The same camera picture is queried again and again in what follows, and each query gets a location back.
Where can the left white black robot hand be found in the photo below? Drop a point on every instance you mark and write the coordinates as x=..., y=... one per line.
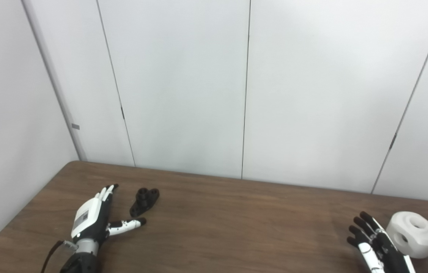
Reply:
x=87, y=218

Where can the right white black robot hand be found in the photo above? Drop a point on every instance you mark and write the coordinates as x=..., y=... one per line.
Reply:
x=383, y=252

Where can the white plastic block with holes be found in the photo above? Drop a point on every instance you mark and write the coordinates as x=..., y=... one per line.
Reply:
x=422, y=239

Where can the black flanged holder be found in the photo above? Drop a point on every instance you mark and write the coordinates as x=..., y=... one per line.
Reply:
x=142, y=203

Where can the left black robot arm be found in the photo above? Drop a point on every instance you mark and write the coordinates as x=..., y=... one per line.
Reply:
x=81, y=261

